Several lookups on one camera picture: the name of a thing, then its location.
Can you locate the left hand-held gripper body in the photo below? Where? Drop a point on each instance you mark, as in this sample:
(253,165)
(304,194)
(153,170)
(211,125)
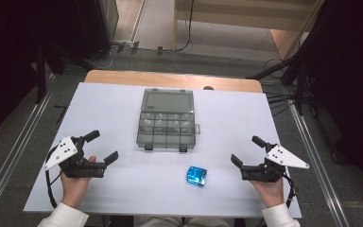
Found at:
(75,167)

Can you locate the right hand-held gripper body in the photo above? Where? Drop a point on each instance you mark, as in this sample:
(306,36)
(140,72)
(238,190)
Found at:
(264,173)

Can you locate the small shiny blue object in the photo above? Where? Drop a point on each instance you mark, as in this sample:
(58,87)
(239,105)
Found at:
(196,176)

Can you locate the grey clear compartment box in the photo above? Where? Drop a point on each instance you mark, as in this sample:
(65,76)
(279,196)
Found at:
(167,126)

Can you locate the person's right hand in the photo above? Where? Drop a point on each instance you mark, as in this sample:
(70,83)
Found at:
(272,192)

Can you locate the person's left hand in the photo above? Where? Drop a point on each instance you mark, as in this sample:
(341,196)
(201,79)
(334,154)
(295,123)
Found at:
(74,189)

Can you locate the small dark knob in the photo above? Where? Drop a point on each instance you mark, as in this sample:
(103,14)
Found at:
(208,88)

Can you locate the black metal stand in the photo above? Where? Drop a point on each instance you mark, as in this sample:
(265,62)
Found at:
(297,66)
(41,69)

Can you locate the wooden table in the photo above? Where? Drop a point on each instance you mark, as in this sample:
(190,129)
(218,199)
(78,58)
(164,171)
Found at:
(170,78)

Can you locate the white power strip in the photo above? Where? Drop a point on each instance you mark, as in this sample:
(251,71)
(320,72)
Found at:
(123,43)

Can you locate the dark cabinet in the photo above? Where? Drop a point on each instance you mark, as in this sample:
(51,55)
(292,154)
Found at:
(97,25)

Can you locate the metal floor rail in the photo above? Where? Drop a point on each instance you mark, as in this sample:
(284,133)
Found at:
(11,156)
(323,173)

